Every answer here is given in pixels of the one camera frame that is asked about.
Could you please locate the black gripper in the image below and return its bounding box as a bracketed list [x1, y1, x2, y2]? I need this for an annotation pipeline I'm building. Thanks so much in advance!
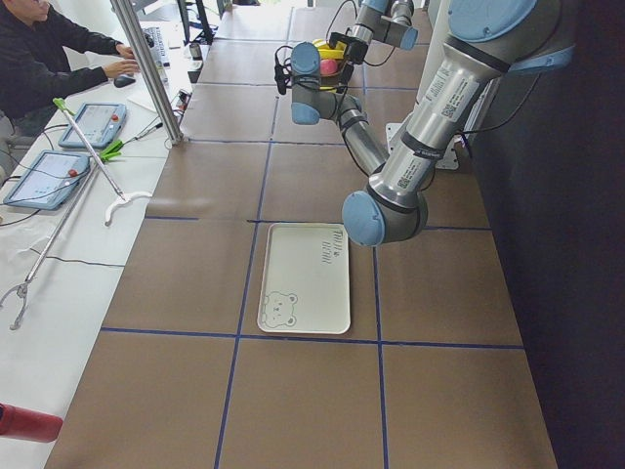
[329, 32, 367, 64]

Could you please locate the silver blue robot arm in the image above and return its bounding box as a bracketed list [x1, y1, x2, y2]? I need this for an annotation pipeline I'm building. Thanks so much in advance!
[279, 0, 580, 246]
[328, 0, 418, 64]

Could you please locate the brown wicker basket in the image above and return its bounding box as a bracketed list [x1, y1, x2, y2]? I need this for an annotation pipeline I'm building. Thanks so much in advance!
[319, 61, 348, 92]

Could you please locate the red apple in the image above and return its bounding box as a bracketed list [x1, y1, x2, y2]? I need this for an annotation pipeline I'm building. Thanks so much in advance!
[319, 59, 340, 77]

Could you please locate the metal cup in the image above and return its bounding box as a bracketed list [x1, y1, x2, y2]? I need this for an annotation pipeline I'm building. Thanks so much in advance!
[188, 43, 203, 62]

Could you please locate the white bear tray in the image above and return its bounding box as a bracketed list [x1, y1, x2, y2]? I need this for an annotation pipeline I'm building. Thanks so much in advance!
[257, 223, 351, 335]

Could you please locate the black computer mouse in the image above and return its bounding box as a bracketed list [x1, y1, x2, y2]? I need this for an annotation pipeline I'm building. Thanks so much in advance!
[113, 74, 136, 88]

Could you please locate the far teach pendant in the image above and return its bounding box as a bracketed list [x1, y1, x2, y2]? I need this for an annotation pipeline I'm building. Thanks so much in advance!
[71, 103, 127, 149]

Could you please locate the teach pendant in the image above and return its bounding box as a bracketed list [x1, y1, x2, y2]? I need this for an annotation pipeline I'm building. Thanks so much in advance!
[71, 103, 127, 149]
[3, 150, 91, 210]

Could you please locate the long metal reacher tool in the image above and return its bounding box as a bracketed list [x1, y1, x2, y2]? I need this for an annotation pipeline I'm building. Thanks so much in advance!
[0, 97, 152, 331]

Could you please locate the person in black jacket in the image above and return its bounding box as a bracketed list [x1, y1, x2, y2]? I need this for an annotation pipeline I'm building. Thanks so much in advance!
[1, 1, 140, 137]

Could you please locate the near teach pendant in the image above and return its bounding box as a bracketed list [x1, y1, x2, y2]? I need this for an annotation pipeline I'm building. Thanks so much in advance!
[3, 150, 91, 210]

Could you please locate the red bottle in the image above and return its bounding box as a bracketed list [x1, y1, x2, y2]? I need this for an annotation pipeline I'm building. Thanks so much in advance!
[1, 404, 63, 443]

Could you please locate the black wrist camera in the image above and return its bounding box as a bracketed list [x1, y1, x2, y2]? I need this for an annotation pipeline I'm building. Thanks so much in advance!
[273, 45, 292, 96]

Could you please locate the aluminium frame post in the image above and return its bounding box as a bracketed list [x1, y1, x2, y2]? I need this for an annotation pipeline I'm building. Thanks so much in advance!
[110, 0, 184, 147]

